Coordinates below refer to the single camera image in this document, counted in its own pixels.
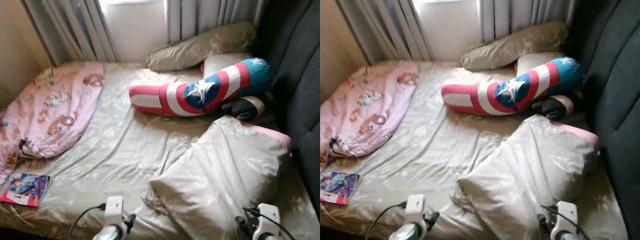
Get colourful comic book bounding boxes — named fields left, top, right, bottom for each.
left=0, top=172, right=52, bottom=207
left=320, top=170, right=361, bottom=206

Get pink cartoon print blanket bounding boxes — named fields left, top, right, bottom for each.
left=0, top=62, right=105, bottom=173
left=320, top=61, right=419, bottom=168

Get bed with grey floral sheet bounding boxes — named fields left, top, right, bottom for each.
left=320, top=51, right=628, bottom=240
left=0, top=52, right=321, bottom=240

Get black plush toy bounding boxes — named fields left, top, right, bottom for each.
left=221, top=96, right=266, bottom=122
left=531, top=95, right=575, bottom=121

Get red white blue shield bolster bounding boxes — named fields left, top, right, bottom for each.
left=441, top=56, right=584, bottom=116
left=128, top=57, right=274, bottom=117

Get dark padded headboard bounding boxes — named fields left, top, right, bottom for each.
left=255, top=0, right=321, bottom=206
left=570, top=0, right=640, bottom=240

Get plain white pillow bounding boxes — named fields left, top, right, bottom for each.
left=515, top=51, right=566, bottom=76
left=202, top=52, right=253, bottom=78

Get grey floral pillow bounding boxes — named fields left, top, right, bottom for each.
left=146, top=21, right=257, bottom=72
left=460, top=21, right=570, bottom=71

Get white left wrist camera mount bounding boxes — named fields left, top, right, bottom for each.
left=104, top=196, right=124, bottom=228
left=404, top=194, right=426, bottom=226

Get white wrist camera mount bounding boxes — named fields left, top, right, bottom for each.
left=551, top=201, right=579, bottom=240
left=404, top=194, right=426, bottom=226
left=104, top=196, right=124, bottom=228
left=252, top=203, right=281, bottom=240

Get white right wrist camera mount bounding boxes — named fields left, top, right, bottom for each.
left=551, top=201, right=579, bottom=240
left=252, top=203, right=281, bottom=240

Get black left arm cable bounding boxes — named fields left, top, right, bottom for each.
left=365, top=201, right=407, bottom=240
left=66, top=202, right=107, bottom=240

